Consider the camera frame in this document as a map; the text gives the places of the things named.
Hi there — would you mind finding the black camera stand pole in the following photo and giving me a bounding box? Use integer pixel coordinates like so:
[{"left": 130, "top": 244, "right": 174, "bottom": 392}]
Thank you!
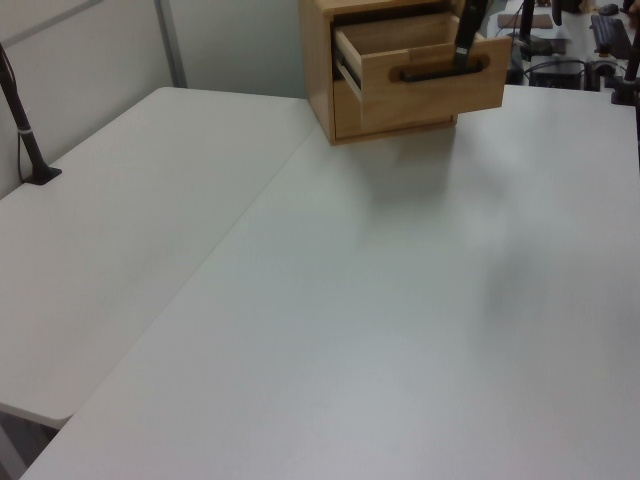
[{"left": 0, "top": 42, "right": 64, "bottom": 188}]

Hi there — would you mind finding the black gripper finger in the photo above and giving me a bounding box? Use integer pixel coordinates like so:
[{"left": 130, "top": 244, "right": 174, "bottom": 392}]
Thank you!
[
  {"left": 474, "top": 0, "right": 491, "bottom": 37},
  {"left": 451, "top": 0, "right": 482, "bottom": 69}
]

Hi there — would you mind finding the black box device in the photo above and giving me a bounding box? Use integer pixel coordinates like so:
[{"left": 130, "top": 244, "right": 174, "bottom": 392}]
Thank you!
[{"left": 528, "top": 59, "right": 587, "bottom": 91}]

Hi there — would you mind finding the black clamp stand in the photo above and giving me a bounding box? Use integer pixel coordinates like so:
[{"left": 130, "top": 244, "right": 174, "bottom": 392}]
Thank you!
[{"left": 608, "top": 0, "right": 640, "bottom": 106}]

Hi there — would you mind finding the dark device with green part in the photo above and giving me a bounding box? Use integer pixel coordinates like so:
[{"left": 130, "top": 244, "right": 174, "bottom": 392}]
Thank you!
[{"left": 504, "top": 49, "right": 525, "bottom": 85}]

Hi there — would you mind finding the wooden drawer with black handle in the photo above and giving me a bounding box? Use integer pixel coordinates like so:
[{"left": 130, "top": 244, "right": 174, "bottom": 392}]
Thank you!
[{"left": 333, "top": 12, "right": 514, "bottom": 133}]

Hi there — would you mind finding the black pole with round base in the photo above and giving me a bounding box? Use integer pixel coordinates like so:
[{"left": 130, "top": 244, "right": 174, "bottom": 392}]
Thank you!
[{"left": 509, "top": 0, "right": 554, "bottom": 57}]

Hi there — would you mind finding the grey metal partition post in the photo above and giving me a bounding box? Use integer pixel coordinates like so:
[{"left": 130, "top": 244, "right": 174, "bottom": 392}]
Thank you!
[{"left": 154, "top": 0, "right": 189, "bottom": 89}]

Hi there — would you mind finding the wooden two-drawer cabinet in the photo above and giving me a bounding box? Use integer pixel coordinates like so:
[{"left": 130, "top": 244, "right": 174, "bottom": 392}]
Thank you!
[{"left": 298, "top": 0, "right": 461, "bottom": 147}]

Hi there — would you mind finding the brown mat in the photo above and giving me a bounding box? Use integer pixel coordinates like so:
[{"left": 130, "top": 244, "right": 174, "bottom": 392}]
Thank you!
[{"left": 499, "top": 13, "right": 555, "bottom": 31}]

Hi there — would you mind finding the black keyboard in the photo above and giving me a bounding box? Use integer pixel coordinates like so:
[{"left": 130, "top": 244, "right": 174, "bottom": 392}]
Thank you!
[{"left": 589, "top": 13, "right": 633, "bottom": 55}]

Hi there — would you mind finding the thin black cable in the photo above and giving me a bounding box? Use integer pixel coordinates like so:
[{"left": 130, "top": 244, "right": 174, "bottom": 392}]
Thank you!
[{"left": 0, "top": 49, "right": 27, "bottom": 184}]

